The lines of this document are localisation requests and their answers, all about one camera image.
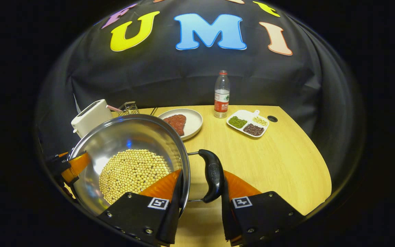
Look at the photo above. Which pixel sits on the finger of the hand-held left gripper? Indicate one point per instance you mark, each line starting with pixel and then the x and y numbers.
pixel 77 164

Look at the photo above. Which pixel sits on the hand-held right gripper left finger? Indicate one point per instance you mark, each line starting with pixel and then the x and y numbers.
pixel 175 212

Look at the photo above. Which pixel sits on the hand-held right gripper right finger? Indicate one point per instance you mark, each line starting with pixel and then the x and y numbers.
pixel 225 219

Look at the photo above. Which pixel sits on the pile of soybeans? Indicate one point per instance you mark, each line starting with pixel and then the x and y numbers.
pixel 132 175

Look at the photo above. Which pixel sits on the stainless steel pot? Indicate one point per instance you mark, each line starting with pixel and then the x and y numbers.
pixel 125 133

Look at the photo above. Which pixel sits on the white toaster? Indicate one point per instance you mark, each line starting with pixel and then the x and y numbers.
pixel 93 116

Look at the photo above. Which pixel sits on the red meat slice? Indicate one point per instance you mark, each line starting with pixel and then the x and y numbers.
pixel 176 124

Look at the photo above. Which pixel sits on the round white plate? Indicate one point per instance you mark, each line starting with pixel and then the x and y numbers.
pixel 194 123

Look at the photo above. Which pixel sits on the pile of dark red beans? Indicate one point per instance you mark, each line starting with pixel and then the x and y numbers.
pixel 253 129

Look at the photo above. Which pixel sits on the pile of green beans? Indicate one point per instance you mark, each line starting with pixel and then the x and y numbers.
pixel 237 122

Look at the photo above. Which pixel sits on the small pile of yellow beans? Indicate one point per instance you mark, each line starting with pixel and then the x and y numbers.
pixel 260 121

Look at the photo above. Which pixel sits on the white divided plate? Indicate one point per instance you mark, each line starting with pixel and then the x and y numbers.
pixel 246 114

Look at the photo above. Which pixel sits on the clear plastic water bottle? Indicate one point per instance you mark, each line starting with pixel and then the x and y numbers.
pixel 222 99

